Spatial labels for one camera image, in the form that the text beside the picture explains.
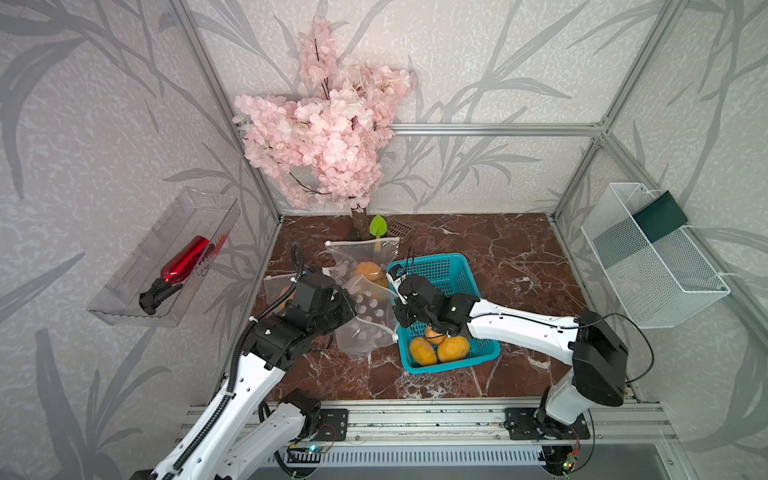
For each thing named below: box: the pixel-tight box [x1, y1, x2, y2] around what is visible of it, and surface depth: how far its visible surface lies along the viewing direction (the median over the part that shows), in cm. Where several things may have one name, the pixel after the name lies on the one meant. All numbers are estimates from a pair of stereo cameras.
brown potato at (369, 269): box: [355, 261, 381, 281], surface depth 95 cm
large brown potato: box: [437, 335, 470, 363], surface depth 82 cm
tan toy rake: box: [388, 221, 416, 243], surface depth 117 cm
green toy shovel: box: [369, 214, 388, 252], surface depth 120 cm
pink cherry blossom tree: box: [233, 16, 416, 241], surface depth 72 cm
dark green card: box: [632, 190, 689, 243], surface depth 72 cm
